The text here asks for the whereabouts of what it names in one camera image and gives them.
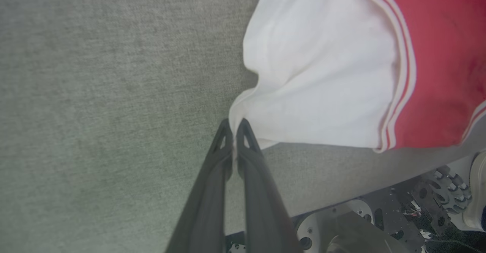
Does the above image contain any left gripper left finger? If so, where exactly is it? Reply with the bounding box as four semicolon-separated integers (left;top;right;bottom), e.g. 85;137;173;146
165;118;234;253

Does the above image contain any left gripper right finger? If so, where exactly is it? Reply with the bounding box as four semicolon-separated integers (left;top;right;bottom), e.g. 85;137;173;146
236;118;303;253

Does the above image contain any grey fabric covered surface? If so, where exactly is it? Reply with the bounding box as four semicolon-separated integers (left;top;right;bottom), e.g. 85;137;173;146
0;0;486;253

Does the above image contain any red and white basketball jersey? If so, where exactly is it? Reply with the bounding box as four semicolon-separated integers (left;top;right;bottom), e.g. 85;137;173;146
228;0;486;154

